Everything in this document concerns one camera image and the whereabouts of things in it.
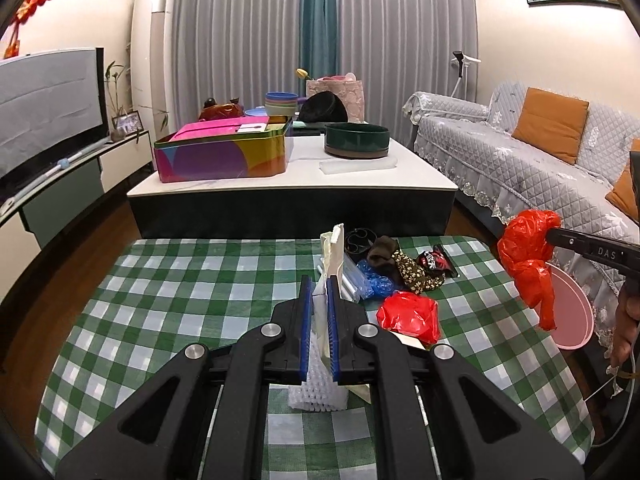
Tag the white garment steamer stand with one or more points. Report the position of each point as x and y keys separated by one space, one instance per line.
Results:
x=460 y=60

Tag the flat screen television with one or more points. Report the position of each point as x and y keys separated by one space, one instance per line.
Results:
x=50 y=105

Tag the teal curtain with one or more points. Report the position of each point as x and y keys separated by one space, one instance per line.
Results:
x=320 y=20

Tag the photo frame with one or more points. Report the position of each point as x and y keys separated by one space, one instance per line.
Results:
x=127 y=122

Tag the red teapot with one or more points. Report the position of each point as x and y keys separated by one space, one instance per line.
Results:
x=220 y=110

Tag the dark floral sock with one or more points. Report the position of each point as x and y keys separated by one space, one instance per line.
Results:
x=412 y=272

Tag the green bamboo plant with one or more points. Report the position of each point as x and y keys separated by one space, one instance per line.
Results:
x=117 y=85

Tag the yellow flower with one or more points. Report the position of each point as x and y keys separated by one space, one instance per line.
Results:
x=301 y=73

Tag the stack of coloured bowls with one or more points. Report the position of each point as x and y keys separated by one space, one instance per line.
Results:
x=281 y=105

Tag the pink plastic bin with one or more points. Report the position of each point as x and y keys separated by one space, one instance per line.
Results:
x=572 y=310

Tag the colourful tin box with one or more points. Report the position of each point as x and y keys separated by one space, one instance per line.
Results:
x=220 y=160

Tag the white television stand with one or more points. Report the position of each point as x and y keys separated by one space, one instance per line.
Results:
x=65 y=195

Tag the grey quilted sofa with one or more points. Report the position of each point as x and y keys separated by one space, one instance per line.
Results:
x=500 y=160

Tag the white plastic rod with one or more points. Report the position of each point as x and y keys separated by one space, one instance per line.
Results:
x=60 y=164

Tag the white top coffee table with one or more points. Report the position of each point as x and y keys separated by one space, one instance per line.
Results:
x=300 y=185

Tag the pink box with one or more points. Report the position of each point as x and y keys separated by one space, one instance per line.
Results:
x=210 y=130

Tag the grey curtain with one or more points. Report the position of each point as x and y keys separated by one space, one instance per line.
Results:
x=235 y=35

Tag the red plastic bag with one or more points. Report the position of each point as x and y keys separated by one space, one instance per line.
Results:
x=525 y=250
x=407 y=315

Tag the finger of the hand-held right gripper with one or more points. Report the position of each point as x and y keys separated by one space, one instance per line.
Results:
x=567 y=240

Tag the blue plastic bag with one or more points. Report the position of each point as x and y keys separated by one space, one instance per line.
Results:
x=380 y=282

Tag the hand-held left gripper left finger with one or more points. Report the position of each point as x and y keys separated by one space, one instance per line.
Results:
x=306 y=330

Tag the black coiled band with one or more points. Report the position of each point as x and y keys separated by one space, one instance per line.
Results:
x=362 y=240

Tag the person's right hand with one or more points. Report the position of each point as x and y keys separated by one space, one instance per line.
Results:
x=627 y=330

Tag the beige paper card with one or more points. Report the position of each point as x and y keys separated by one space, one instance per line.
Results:
x=407 y=344

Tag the green checkered tablecloth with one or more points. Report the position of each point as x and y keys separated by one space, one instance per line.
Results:
x=175 y=285

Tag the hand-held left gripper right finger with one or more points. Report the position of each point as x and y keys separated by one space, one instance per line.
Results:
x=334 y=330

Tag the dark green round tin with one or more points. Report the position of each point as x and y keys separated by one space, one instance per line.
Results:
x=356 y=142

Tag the red knot wall decoration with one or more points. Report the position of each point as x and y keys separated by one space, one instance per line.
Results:
x=37 y=0

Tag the white standing air conditioner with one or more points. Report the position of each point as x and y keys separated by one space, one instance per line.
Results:
x=152 y=50

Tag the black snack wrapper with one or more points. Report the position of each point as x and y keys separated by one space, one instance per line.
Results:
x=435 y=260

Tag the black hat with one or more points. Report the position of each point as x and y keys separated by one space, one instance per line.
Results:
x=322 y=109

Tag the pink gift bag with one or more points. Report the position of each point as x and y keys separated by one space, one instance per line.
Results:
x=350 y=95

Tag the orange cushion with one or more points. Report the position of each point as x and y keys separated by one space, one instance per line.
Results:
x=550 y=125
x=625 y=195

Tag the white foam net sleeve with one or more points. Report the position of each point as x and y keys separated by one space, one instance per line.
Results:
x=310 y=395

